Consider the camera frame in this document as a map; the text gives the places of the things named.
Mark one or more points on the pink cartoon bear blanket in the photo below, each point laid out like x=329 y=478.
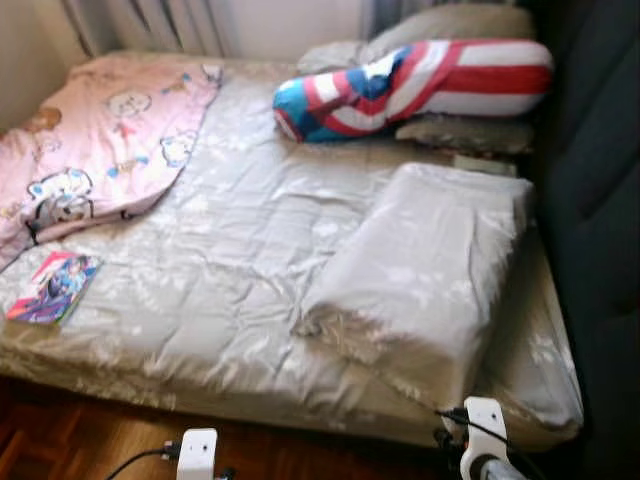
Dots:
x=100 y=140

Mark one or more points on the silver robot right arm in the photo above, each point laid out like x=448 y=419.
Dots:
x=497 y=470

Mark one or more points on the black upholstered sofa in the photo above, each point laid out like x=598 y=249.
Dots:
x=600 y=200

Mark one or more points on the small flat white box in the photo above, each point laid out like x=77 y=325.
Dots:
x=485 y=165

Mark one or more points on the plain grey pillow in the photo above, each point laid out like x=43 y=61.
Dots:
x=330 y=57
x=470 y=135
x=460 y=25

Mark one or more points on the large grey floral pillow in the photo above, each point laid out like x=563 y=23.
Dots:
x=420 y=270

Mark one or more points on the red white blue striped bolster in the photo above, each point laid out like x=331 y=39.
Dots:
x=440 y=85

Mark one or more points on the grey floral bed sheet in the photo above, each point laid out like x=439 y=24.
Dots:
x=250 y=230

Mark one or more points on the grey striped curtain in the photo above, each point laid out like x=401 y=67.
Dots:
x=150 y=25

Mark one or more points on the colourful comic book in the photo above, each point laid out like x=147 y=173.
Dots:
x=55 y=288

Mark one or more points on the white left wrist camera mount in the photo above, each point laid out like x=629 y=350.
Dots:
x=197 y=455

